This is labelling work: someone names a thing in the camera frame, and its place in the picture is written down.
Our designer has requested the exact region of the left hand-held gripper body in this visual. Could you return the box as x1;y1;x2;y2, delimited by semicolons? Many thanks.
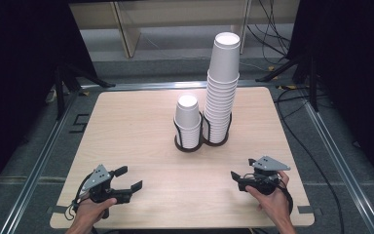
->
77;164;133;206

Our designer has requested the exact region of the person's left hand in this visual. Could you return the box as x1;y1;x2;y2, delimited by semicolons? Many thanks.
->
74;197;118;227

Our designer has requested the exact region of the long black floor cable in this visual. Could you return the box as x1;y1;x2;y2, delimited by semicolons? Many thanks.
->
274;87;346;234

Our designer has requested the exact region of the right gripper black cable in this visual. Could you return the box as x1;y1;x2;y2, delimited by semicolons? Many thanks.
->
277;181;295;215

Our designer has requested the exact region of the person's right hand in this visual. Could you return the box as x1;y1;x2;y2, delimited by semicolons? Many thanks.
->
244;171;294;225

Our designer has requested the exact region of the black curtain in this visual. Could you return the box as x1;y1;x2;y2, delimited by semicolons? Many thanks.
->
286;0;374;186
0;0;98;203

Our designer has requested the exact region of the short stack of paper cups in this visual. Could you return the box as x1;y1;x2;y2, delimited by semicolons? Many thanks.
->
173;93;203;150

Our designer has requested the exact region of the bundle of black cables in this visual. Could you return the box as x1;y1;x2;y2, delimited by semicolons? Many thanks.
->
246;0;291;64

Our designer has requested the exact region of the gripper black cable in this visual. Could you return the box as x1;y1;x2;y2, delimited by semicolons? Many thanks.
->
277;181;295;215
63;172;94;222

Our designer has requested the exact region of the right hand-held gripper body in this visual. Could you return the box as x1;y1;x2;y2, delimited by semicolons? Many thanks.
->
238;155;291;196

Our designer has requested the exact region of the metal floor rail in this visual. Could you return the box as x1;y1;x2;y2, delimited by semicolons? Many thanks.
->
0;94;79;234
300;97;374;234
81;80;274;92

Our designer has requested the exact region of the light wooden shelf unit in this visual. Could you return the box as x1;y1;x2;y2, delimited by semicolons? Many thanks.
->
68;0;252;59

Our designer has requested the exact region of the black metal stand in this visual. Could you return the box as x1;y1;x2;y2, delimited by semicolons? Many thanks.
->
255;55;319;113
53;61;116;121

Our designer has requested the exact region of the black double cup holder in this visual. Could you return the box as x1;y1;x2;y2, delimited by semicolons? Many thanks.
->
173;110;233;153

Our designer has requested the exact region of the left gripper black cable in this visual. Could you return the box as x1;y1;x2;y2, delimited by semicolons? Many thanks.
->
63;172;94;222

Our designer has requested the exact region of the tall stack of paper cups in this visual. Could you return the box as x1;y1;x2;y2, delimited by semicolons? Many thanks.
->
202;31;242;144

